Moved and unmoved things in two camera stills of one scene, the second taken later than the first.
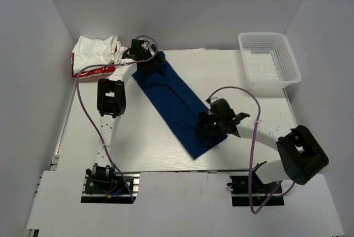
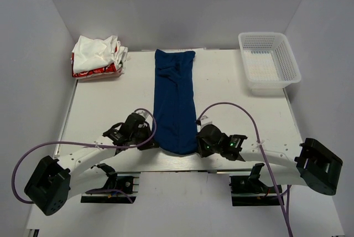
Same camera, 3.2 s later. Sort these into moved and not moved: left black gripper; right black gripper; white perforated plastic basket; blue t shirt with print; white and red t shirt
Moved: blue t shirt with print; right black gripper; left black gripper
Not moved: white perforated plastic basket; white and red t shirt
